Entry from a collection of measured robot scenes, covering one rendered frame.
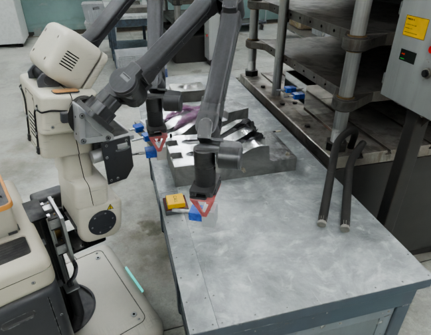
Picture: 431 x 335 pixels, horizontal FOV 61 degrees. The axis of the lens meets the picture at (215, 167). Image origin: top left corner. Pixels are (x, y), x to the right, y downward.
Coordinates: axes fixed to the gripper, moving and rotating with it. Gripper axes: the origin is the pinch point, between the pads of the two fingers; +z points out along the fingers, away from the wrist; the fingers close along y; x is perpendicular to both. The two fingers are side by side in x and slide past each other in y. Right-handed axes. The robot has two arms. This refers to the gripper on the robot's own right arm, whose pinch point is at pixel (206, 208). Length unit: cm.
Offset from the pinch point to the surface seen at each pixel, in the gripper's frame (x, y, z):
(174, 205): 15.2, 14.1, 11.3
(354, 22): -40, 76, -38
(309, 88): -27, 115, 1
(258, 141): -8.7, 48.0, 1.8
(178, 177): 19.0, 29.6, 10.2
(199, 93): 35, 118, 9
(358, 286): -43.6, -4.7, 16.1
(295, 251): -26.0, 4.6, 15.7
